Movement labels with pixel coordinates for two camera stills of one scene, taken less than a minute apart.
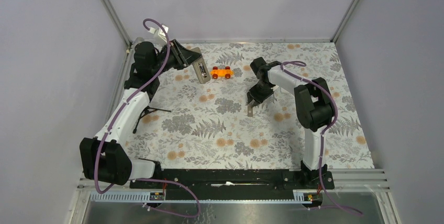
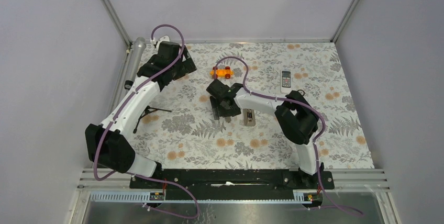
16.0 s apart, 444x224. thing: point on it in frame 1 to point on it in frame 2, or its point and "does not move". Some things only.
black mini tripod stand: [147, 110] does not move
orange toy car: [227, 72] does not move
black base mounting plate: [232, 185] does not move
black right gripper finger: [251, 102] to [215, 110]
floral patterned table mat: [190, 124] does not move
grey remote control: [201, 68] to [249, 117]
